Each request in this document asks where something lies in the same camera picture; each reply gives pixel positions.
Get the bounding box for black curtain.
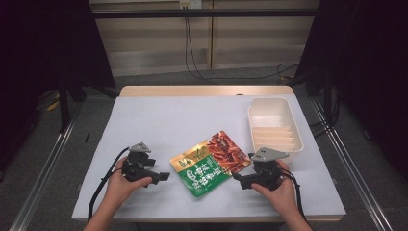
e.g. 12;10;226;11
288;0;408;181
0;0;117;181

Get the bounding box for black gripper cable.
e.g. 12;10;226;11
281;167;310;223
88;146;131;222

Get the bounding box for person's right hand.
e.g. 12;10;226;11
250;159;299;219

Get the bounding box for person's left hand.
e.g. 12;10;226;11
103;157;154;210

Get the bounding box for yellow floor object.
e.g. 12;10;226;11
46;91;62;113

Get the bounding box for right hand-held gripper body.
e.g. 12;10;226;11
249;146;291;193

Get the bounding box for metal floor rail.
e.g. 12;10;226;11
310;99;395;231
9;107;83;231

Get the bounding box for white wall outlet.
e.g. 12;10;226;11
179;0;203;10

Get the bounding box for black cable on wall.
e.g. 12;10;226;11
184;16;300;82

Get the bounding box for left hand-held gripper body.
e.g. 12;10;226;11
122;141;156;184

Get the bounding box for black horizontal bar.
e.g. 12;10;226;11
91;8;321;19

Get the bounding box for black metal stand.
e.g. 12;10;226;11
57;71;88;134

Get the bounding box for white table sheet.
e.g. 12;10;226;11
71;93;347;223

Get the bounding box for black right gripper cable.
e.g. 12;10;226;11
281;167;310;223

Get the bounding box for white plastic container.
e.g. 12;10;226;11
246;96;305;162

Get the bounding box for black floor cables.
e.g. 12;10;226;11
308;118;333;139

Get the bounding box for green and red snack packet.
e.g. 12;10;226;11
169;130;252;198

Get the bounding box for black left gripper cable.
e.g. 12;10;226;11
88;146;131;222

